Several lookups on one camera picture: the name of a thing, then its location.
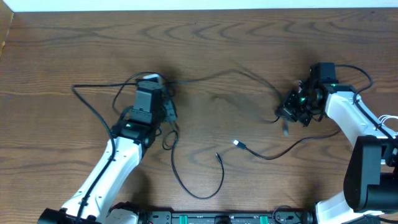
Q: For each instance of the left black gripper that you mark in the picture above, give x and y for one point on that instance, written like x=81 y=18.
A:
x=169 y=109

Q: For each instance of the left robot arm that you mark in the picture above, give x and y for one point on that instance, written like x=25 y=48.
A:
x=134 y=132

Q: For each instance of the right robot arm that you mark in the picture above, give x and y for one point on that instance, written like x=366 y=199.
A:
x=367 y=191

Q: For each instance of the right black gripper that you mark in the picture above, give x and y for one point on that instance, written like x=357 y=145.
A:
x=290 y=107

